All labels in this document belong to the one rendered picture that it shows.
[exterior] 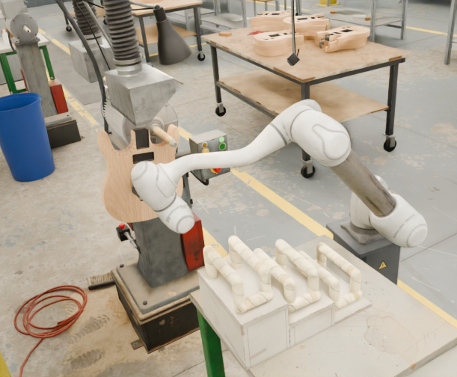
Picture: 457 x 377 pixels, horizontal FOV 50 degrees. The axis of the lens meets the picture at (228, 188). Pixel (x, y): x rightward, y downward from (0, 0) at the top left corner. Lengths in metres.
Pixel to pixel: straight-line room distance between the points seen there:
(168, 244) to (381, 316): 1.37
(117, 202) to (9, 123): 2.79
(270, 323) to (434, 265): 2.10
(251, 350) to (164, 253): 1.36
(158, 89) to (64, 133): 3.81
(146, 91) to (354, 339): 1.07
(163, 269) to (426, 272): 1.61
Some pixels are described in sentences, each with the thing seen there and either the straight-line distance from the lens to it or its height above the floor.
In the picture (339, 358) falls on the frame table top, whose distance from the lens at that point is 1.48.
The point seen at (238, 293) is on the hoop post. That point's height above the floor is 1.17.
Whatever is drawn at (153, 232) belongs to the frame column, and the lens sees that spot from 2.58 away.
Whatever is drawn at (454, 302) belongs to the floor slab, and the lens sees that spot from 3.13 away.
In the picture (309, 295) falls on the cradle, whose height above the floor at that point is 1.06.
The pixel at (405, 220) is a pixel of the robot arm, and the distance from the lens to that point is 2.04.
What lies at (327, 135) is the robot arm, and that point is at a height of 1.38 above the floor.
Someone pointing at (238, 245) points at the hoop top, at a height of 1.21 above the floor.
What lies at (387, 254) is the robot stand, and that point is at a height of 0.63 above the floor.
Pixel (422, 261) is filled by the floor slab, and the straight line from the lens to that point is 3.38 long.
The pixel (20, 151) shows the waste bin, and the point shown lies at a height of 0.32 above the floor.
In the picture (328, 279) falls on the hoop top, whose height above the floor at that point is 1.05.
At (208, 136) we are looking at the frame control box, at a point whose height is 1.12.
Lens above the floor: 2.03
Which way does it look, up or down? 29 degrees down
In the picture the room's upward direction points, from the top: 6 degrees counter-clockwise
